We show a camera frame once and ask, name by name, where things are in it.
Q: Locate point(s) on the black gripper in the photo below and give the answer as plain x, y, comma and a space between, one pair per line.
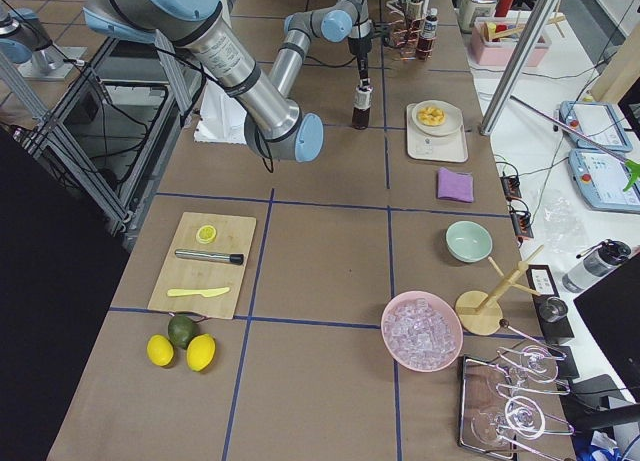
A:
359, 50

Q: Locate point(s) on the tea bottle white cap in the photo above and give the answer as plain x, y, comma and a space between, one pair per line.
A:
362, 106

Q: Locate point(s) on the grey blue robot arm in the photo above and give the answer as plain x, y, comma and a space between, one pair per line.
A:
275, 128

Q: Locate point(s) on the wine glass holder tray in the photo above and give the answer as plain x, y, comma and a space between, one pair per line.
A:
500, 408

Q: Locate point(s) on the beige round plate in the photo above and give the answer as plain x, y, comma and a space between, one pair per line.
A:
453, 122

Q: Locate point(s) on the pink storage bin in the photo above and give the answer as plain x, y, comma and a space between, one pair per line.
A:
498, 52

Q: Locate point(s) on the purple folded cloth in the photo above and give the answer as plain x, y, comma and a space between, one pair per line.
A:
455, 186

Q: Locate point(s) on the green ceramic bowl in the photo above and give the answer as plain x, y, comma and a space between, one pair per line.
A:
468, 241

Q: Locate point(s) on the metal muddler black tip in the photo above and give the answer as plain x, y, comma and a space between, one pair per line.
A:
230, 258

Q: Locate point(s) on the lemon half slice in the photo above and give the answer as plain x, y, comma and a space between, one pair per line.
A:
206, 234

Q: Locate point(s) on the teach pendant tablet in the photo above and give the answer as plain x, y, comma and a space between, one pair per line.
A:
597, 121
601, 180

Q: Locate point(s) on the wooden cutting board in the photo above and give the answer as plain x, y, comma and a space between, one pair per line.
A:
234, 235

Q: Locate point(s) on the pink bowl with ice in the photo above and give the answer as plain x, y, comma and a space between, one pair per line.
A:
421, 331

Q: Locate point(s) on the wooden mug tree stand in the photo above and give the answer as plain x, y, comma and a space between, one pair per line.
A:
479, 312

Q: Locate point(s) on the yellow plastic knife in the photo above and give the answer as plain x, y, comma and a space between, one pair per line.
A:
206, 293

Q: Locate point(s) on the metal rod stand green clip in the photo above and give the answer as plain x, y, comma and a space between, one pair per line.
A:
632, 166

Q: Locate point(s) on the grey water bottle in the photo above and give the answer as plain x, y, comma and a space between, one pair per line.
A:
596, 263

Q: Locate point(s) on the small metal cup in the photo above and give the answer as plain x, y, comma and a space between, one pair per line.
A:
552, 309

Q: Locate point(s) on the green lime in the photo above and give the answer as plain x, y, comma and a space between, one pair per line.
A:
181, 330

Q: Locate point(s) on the yellow lemon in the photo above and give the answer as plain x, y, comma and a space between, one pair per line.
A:
200, 352
160, 351

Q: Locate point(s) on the copper wire bottle rack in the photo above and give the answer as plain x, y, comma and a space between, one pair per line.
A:
395, 32

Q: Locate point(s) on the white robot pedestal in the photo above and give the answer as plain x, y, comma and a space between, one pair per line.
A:
222, 118

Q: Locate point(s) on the aluminium frame post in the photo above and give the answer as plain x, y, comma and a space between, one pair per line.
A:
525, 46

